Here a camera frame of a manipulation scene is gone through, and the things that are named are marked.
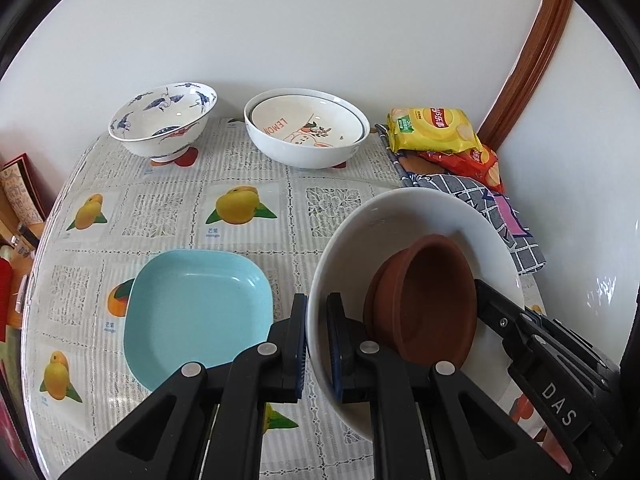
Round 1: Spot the wooden side table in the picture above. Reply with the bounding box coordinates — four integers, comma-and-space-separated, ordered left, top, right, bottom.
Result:
0, 222, 37, 331

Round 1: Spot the large white bowl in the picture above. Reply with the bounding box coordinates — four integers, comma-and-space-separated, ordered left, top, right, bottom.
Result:
244, 89, 371, 169

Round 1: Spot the red-edged book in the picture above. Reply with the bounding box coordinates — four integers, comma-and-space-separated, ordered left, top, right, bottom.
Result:
0, 152, 46, 226

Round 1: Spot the blue square plate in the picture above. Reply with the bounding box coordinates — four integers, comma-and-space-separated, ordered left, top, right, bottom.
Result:
122, 249, 274, 392

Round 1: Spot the blue crane pattern bowl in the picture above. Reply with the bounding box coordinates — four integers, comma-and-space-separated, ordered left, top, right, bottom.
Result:
109, 81, 219, 165

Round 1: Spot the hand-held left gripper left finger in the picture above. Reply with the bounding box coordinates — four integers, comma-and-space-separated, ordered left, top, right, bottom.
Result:
57, 292, 308, 480

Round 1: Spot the white bowl with orange print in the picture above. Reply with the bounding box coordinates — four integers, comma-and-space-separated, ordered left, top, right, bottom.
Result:
250, 95, 363, 148

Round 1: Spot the fruit print tablecloth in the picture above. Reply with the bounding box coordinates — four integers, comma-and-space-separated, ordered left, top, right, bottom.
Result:
20, 115, 551, 480

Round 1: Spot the small white bowl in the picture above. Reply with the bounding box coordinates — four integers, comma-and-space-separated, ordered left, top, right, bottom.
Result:
306, 189, 526, 443

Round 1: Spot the red chip bag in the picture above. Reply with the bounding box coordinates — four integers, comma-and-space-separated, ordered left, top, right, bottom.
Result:
417, 144, 506, 193

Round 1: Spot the blue checkered cloth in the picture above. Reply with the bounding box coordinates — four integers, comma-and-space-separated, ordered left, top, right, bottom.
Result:
375, 125, 547, 275

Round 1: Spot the yellow chip bag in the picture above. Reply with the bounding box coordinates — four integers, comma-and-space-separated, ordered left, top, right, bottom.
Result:
387, 106, 483, 153

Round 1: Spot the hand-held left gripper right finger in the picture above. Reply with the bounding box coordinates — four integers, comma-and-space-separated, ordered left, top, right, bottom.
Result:
325, 292, 573, 480

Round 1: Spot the brown wooden door frame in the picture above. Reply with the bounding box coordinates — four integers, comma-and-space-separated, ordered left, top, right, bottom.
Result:
477, 0, 573, 151

